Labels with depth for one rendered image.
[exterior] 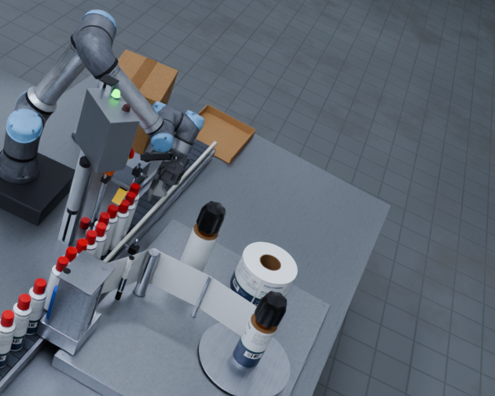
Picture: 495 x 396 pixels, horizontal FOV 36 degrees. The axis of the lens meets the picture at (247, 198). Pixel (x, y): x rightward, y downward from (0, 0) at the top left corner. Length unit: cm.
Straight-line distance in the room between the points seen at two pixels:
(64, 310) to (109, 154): 47
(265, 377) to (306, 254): 75
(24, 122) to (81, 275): 72
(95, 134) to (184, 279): 56
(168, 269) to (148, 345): 25
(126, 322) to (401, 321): 224
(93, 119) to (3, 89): 116
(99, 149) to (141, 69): 99
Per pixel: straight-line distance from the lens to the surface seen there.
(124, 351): 238
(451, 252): 510
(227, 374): 242
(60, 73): 270
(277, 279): 258
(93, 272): 219
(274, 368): 250
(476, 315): 475
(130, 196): 257
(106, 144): 223
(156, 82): 314
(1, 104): 329
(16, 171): 277
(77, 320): 222
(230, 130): 355
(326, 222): 327
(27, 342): 233
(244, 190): 323
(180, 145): 276
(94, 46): 249
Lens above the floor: 269
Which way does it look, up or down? 36 degrees down
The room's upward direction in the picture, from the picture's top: 24 degrees clockwise
